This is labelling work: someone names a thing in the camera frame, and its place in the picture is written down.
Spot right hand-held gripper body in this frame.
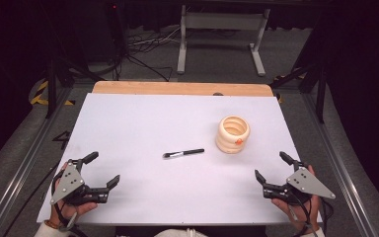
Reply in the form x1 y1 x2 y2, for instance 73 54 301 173
262 159 337 205

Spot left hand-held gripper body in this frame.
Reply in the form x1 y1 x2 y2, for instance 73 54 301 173
49 158 112 206

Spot cream ribbed holder cup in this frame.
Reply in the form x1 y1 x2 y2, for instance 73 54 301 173
214 115 252 155

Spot black makeup brush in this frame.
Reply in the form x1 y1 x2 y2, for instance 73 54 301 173
162 148 206 160

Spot person's right hand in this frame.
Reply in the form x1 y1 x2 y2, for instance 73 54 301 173
270 164 322 233

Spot person's left hand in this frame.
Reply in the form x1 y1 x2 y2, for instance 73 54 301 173
49 162 99 229

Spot yellow black floor tape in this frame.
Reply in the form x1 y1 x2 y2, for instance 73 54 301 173
29 80 77 107

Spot person's white clothing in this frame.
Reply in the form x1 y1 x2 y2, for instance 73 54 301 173
153 227 209 237

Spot black tower with red light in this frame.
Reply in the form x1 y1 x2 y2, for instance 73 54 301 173
106 1 130 57

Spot grey metal stand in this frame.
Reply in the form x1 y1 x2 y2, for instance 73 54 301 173
176 4 271 78

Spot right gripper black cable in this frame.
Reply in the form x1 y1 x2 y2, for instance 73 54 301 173
287 192 336 237

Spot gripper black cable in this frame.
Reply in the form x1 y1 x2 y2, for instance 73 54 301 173
287 192 336 237
50 171 90 237

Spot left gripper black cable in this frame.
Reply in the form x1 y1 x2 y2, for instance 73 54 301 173
50 171 90 237

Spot aluminium floor rail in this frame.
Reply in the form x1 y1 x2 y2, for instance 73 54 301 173
0 86 74 237
300 92 379 237

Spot orange bead bracelet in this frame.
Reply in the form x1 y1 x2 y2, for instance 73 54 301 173
43 219 61 230

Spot bundle of floor cables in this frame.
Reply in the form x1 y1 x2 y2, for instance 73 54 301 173
127 26 183 54

